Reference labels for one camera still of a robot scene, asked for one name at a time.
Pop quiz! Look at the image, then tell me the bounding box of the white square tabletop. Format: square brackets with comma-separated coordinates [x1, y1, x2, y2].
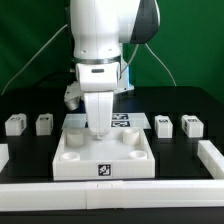
[53, 127, 155, 181]

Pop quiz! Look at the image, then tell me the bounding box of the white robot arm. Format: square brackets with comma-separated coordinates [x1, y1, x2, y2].
[70, 0, 160, 138]

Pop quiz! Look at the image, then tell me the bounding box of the white cable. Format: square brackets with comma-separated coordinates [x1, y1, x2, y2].
[0, 23, 69, 96]

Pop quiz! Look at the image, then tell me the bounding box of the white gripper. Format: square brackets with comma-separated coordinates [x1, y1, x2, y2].
[76, 62, 120, 139]

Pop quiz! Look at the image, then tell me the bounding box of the white left fence bar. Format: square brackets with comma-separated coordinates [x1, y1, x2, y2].
[0, 144, 9, 172]

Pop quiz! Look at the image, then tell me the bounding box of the white front fence bar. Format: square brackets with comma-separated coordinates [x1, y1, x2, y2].
[0, 180, 224, 212]

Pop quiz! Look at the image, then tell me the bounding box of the white marker sheet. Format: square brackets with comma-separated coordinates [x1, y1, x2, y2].
[62, 113, 151, 129]

